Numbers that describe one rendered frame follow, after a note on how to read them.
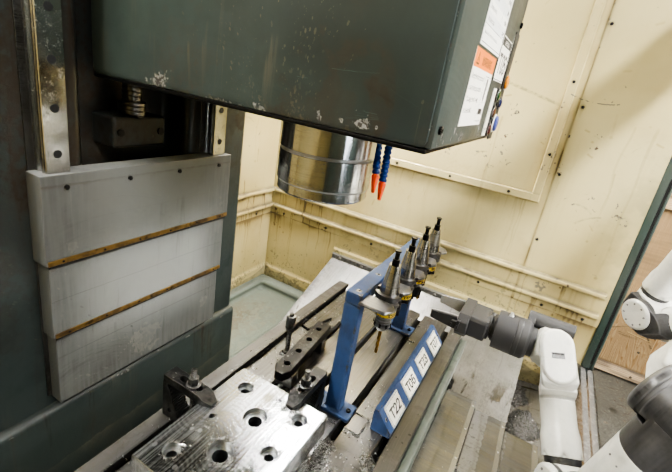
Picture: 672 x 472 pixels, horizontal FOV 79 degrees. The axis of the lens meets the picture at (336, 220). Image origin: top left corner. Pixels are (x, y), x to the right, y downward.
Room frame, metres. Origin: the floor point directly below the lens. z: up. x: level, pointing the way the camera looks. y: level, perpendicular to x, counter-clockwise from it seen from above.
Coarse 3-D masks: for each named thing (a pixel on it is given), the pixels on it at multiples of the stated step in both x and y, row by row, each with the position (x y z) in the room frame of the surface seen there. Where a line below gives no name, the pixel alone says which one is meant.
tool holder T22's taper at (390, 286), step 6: (390, 264) 0.83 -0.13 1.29; (390, 270) 0.82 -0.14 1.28; (396, 270) 0.82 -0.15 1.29; (390, 276) 0.81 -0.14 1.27; (396, 276) 0.81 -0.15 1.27; (384, 282) 0.82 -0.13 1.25; (390, 282) 0.81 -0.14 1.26; (396, 282) 0.81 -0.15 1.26; (384, 288) 0.81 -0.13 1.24; (390, 288) 0.81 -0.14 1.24; (396, 288) 0.81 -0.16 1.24; (384, 294) 0.81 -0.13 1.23; (390, 294) 0.81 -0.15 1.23; (396, 294) 0.81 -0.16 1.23
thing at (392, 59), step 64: (128, 0) 0.73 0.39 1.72; (192, 0) 0.67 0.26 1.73; (256, 0) 0.61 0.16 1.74; (320, 0) 0.57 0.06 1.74; (384, 0) 0.53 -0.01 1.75; (448, 0) 0.50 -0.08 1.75; (128, 64) 0.73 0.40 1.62; (192, 64) 0.66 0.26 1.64; (256, 64) 0.61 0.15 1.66; (320, 64) 0.56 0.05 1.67; (384, 64) 0.52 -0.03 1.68; (448, 64) 0.50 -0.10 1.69; (320, 128) 0.56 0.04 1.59; (384, 128) 0.52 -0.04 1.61; (448, 128) 0.55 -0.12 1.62
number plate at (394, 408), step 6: (396, 390) 0.83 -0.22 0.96; (396, 396) 0.82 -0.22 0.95; (390, 402) 0.79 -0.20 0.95; (396, 402) 0.81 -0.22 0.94; (402, 402) 0.82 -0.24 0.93; (384, 408) 0.77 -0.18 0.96; (390, 408) 0.78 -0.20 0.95; (396, 408) 0.80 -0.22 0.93; (402, 408) 0.81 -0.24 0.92; (390, 414) 0.77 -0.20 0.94; (396, 414) 0.78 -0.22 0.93; (390, 420) 0.76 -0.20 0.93; (396, 420) 0.77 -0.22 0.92
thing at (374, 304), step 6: (366, 300) 0.79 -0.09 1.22; (372, 300) 0.79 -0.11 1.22; (378, 300) 0.80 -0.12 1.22; (366, 306) 0.77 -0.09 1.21; (372, 306) 0.77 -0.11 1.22; (378, 306) 0.77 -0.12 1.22; (384, 306) 0.78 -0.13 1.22; (390, 306) 0.78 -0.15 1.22; (378, 312) 0.75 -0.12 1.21; (384, 312) 0.75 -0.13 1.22; (390, 312) 0.76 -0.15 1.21
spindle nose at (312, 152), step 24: (288, 144) 0.64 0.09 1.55; (312, 144) 0.62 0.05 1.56; (336, 144) 0.62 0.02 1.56; (360, 144) 0.63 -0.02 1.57; (288, 168) 0.63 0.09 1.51; (312, 168) 0.61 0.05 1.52; (336, 168) 0.62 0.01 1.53; (360, 168) 0.64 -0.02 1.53; (288, 192) 0.63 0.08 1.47; (312, 192) 0.62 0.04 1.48; (336, 192) 0.62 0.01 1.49; (360, 192) 0.65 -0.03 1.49
